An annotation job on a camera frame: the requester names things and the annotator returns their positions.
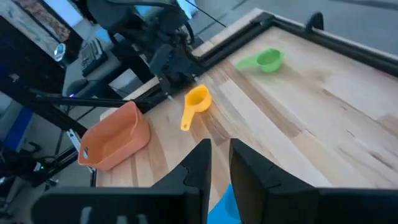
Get black camera mount hook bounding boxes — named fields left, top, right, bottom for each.
left=305, top=11, right=325, bottom=34

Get medium teal blue measuring cup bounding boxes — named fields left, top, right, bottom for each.
left=207, top=183, right=242, bottom=224

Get black aluminium table frame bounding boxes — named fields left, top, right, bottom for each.
left=0, top=11, right=398, bottom=187

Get grey desk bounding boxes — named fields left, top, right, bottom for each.
left=60, top=18, right=156, bottom=103

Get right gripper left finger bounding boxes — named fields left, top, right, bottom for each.
left=151, top=138, right=213, bottom=191

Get orange plastic basket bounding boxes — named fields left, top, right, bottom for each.
left=77, top=101, right=152, bottom=172

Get black computer mouse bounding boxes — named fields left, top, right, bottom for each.
left=65, top=78, right=90, bottom=97

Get yellow measuring cup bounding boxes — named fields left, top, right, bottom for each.
left=180, top=84, right=213, bottom=132

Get black keyboard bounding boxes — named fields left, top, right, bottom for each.
left=80, top=37, right=109, bottom=77

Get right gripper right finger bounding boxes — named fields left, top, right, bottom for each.
left=229, top=138, right=321, bottom=224

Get nested colourful measuring cups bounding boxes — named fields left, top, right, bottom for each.
left=235, top=48, right=284, bottom=74

